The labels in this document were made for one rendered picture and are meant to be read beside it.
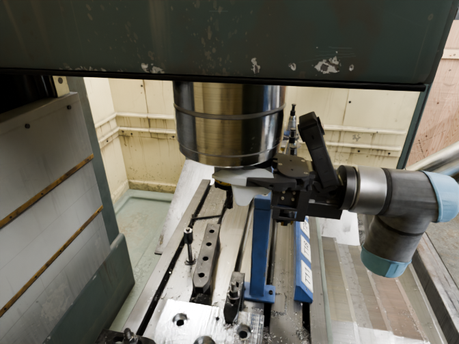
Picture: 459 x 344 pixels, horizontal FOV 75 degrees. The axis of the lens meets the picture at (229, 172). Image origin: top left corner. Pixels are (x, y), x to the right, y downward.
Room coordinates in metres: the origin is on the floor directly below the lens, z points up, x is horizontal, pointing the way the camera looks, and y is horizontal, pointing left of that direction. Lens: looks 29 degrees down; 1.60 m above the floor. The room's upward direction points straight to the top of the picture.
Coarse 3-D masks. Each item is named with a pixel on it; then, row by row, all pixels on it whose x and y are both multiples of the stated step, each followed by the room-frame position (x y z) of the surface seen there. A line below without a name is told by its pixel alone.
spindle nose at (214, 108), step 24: (192, 96) 0.35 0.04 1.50; (216, 96) 0.34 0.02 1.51; (240, 96) 0.34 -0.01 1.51; (264, 96) 0.35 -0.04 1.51; (192, 120) 0.36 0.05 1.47; (216, 120) 0.34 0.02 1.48; (240, 120) 0.34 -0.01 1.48; (264, 120) 0.35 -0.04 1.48; (192, 144) 0.36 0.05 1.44; (216, 144) 0.34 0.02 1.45; (240, 144) 0.34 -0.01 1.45; (264, 144) 0.35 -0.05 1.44
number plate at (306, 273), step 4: (304, 264) 0.62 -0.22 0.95; (304, 268) 0.60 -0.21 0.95; (308, 268) 0.62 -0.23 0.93; (304, 272) 0.59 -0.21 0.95; (308, 272) 0.60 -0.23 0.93; (304, 276) 0.57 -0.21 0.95; (308, 276) 0.59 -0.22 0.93; (304, 280) 0.56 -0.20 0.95; (308, 280) 0.58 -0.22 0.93; (304, 284) 0.55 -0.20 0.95; (308, 284) 0.56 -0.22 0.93; (312, 284) 0.58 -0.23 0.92; (308, 288) 0.55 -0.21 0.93; (312, 288) 0.56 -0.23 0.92; (312, 292) 0.55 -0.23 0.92
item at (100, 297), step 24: (0, 96) 0.65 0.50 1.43; (24, 96) 0.64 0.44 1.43; (48, 96) 0.68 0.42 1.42; (96, 144) 0.83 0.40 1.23; (96, 168) 0.80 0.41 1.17; (120, 240) 0.81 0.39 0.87; (120, 264) 0.77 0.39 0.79; (96, 288) 0.64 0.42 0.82; (120, 288) 0.74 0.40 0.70; (72, 312) 0.54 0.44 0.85; (96, 312) 0.61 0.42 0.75; (48, 336) 0.45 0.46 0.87; (72, 336) 0.51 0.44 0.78; (96, 336) 0.58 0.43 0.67
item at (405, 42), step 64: (0, 0) 0.34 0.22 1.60; (64, 0) 0.32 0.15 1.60; (128, 0) 0.31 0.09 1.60; (192, 0) 0.30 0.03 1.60; (256, 0) 0.29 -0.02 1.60; (320, 0) 0.28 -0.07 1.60; (384, 0) 0.27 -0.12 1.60; (448, 0) 0.26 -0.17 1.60; (0, 64) 0.34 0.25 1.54; (64, 64) 0.33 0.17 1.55; (128, 64) 0.31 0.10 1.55; (192, 64) 0.30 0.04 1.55; (256, 64) 0.29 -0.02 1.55; (320, 64) 0.28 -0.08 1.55; (384, 64) 0.27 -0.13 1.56
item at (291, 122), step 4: (288, 116) 0.92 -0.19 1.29; (292, 116) 0.92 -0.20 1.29; (288, 120) 0.92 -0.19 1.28; (292, 120) 0.91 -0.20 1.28; (288, 124) 0.92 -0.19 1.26; (292, 124) 0.91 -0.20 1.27; (288, 128) 0.91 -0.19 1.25; (284, 132) 0.92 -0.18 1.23; (288, 132) 0.91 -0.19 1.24; (288, 136) 0.91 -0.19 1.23
